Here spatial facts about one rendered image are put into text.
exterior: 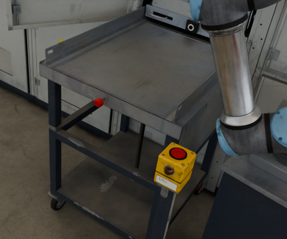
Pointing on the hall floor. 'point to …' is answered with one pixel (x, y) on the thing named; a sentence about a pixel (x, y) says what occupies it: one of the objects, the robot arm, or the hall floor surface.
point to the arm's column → (249, 215)
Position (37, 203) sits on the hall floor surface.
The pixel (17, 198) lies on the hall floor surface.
